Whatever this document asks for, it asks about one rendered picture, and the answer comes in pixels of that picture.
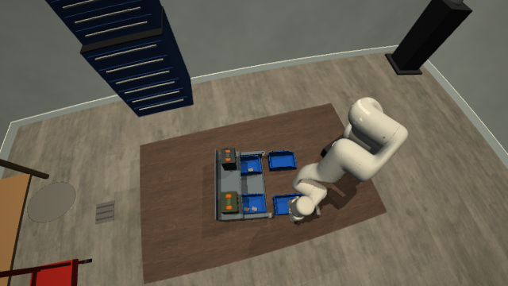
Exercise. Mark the blue bin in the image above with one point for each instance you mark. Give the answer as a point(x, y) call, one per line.
point(280, 201)
point(250, 162)
point(253, 200)
point(281, 160)

